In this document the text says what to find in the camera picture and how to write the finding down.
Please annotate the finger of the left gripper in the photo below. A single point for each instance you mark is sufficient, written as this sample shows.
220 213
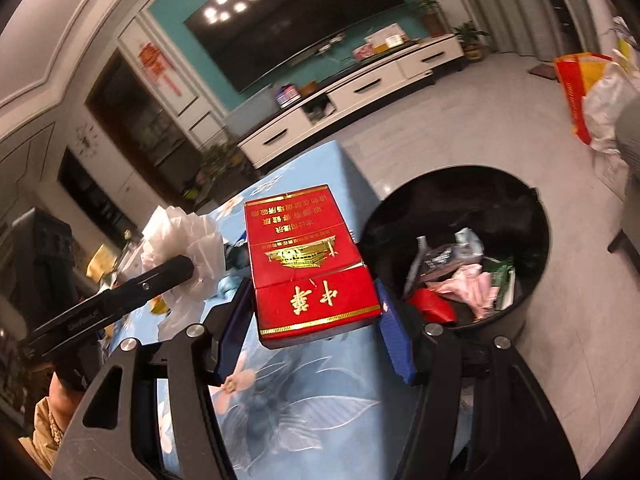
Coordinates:
79 323

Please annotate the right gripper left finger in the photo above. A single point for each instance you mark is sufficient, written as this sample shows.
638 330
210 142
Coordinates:
115 432

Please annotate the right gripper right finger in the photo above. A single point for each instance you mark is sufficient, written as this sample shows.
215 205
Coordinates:
481 412

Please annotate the yellow chips bag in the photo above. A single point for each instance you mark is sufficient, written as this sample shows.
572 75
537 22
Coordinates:
158 306

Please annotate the pink plastic bag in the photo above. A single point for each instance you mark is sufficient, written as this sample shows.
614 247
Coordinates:
469 284

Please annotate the clear plastic wrapper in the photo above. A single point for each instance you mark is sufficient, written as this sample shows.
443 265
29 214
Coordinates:
430 264

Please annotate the red cigarette box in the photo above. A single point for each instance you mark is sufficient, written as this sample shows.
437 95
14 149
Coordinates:
309 278

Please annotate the dark green snack wrapper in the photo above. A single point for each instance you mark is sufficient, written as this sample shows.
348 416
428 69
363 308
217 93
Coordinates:
503 277

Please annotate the black trash bin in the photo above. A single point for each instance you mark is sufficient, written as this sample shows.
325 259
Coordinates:
454 216

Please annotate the left hand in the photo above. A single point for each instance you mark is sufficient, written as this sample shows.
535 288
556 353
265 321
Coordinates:
63 403

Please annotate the blue floral tablecloth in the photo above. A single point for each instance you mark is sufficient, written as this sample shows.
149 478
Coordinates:
331 409

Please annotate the potted plant stand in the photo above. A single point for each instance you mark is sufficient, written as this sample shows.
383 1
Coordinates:
226 171

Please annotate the black television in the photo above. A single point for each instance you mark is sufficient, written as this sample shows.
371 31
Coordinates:
248 39

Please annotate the red yellow shopping bag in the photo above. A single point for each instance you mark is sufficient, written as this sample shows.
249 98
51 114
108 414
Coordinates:
577 73

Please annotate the white tv cabinet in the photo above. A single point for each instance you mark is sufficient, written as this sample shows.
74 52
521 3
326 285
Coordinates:
348 96

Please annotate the corner potted plant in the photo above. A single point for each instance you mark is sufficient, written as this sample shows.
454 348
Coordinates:
470 38

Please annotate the wall clock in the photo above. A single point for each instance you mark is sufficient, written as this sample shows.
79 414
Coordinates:
86 144

